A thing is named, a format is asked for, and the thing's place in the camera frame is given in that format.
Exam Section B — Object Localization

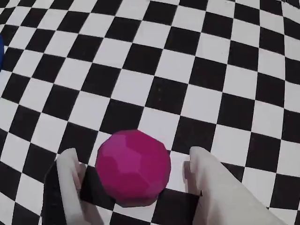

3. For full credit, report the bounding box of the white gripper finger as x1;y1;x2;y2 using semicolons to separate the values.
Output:
183;146;287;225
55;147;105;225

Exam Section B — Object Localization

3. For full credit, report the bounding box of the pink faceted ball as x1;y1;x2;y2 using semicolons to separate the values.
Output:
95;129;172;208

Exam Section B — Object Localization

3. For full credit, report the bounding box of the blue round box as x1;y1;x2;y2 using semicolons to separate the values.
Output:
0;35;5;71

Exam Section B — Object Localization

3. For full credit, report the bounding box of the black white checkerboard mat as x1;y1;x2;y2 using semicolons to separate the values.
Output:
0;0;300;225

